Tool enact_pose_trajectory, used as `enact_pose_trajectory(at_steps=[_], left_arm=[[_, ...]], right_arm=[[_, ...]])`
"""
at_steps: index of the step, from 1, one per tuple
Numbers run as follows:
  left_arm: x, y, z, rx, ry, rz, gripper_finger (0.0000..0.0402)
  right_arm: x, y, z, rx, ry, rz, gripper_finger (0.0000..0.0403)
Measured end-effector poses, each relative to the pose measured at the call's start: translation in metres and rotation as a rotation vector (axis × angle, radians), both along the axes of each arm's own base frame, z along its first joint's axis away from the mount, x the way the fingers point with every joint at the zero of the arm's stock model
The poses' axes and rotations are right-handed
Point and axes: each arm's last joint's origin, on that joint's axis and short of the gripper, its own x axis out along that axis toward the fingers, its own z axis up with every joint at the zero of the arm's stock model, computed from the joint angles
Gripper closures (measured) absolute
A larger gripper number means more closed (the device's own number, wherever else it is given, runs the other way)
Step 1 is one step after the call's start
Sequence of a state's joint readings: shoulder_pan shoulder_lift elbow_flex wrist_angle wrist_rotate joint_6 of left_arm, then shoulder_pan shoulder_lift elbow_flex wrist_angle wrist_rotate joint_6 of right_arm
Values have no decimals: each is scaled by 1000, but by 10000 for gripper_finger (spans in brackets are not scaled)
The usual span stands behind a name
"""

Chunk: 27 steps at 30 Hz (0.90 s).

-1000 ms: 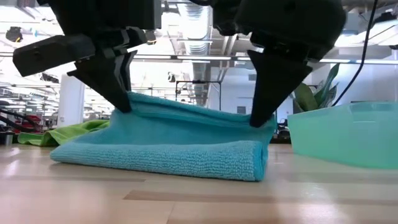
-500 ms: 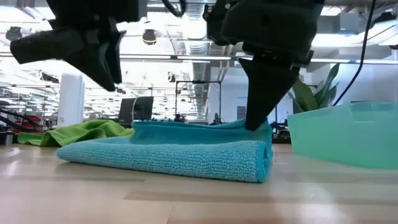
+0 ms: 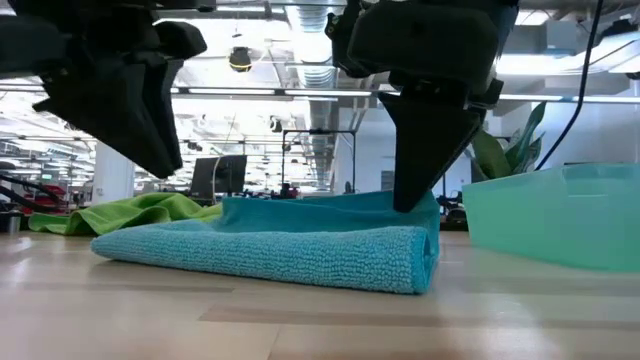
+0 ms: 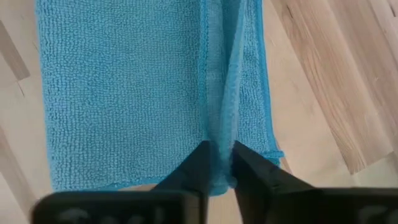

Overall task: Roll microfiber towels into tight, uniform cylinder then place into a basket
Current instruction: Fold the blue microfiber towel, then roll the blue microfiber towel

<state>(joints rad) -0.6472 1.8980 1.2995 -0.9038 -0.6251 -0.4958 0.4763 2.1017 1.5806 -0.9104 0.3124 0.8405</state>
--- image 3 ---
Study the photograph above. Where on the small silver post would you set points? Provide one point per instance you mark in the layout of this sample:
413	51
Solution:
13	222

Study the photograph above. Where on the overhead light bar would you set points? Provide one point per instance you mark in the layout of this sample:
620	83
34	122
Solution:
230	91

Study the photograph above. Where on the blue microfiber towel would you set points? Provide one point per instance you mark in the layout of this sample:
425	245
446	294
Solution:
300	255

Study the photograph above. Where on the black background stand frame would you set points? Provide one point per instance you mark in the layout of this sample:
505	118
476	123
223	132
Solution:
320	131

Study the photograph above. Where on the black overhead camera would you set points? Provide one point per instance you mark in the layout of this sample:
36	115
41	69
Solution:
240	59

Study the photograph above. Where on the green snake plant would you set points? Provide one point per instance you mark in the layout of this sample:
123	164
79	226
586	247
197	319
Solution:
492	155

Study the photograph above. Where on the white pillar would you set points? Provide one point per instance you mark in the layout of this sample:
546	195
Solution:
112	175

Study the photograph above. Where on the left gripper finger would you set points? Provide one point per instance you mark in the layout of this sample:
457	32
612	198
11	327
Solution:
167	100
110	115

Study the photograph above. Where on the black background monitor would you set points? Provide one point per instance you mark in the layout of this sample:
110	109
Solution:
230	175

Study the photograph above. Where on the green microfiber towel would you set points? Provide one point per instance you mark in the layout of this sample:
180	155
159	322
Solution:
125	212

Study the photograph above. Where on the teal translucent plastic basket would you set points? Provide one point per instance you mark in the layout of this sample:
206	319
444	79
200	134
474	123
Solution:
550	220

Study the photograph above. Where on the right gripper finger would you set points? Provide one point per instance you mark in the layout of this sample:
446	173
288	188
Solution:
425	145

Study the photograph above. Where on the silver ceiling duct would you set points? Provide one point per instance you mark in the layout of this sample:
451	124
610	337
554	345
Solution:
310	50

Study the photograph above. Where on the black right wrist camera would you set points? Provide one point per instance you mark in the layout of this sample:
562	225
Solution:
345	45

